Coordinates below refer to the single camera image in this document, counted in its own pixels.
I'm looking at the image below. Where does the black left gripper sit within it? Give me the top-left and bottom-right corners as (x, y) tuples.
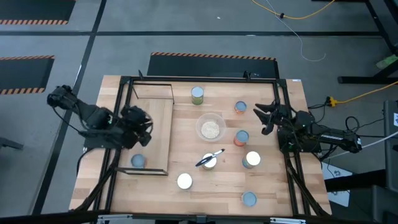
(119, 105), (154, 149)

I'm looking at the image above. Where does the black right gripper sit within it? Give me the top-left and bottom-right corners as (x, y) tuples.
(253, 101), (296, 135)

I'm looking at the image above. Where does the small orange can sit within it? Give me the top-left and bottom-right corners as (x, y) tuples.
(234, 100), (248, 114)

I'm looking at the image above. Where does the mixed fruit red orange can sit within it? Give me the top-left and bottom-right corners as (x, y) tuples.
(233, 129), (250, 147)

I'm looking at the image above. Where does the tomatoes blue can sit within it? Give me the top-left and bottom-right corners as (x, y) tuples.
(242, 151), (262, 170)

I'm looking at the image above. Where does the pale green labelled can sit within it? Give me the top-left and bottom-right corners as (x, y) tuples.
(176, 172), (193, 191)

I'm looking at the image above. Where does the olive green tall can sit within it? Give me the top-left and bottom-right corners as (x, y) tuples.
(190, 86), (205, 106)

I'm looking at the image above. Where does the red and white can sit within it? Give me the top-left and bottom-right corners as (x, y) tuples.
(241, 190), (258, 208)

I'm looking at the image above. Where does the mixed yellow can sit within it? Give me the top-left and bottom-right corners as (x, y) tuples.
(130, 153), (147, 169)

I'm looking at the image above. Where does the clear plastic bowl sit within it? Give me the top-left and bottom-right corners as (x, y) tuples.
(195, 112), (227, 142)

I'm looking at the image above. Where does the pale grains heap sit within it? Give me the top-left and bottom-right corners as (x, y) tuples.
(200, 121), (221, 139)

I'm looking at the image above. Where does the black mat hazard stripe edge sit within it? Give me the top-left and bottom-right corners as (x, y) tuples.
(0, 0), (76, 26)
(0, 55), (55, 96)
(147, 52), (280, 79)

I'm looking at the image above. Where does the green cloth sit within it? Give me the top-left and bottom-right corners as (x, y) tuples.
(375, 54), (398, 70)

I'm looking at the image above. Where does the black metal stand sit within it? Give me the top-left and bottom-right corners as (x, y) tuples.
(337, 0), (398, 85)

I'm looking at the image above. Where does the wooden shelf black metal frame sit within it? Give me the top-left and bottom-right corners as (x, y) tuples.
(116, 82), (175, 177)

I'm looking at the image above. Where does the black aluminium table frame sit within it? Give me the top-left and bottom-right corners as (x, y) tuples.
(73, 70), (332, 224)

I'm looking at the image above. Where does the yellow cable with plug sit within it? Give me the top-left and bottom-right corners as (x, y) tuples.
(325, 80), (398, 107)

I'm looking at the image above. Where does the thin white cable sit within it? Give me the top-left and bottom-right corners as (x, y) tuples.
(266, 0), (326, 62)

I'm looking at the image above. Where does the silver metal bracket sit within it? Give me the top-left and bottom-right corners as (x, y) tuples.
(97, 213), (126, 223)
(269, 217), (307, 224)

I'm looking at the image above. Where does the thick white cable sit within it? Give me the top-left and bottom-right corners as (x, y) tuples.
(323, 130), (398, 160)

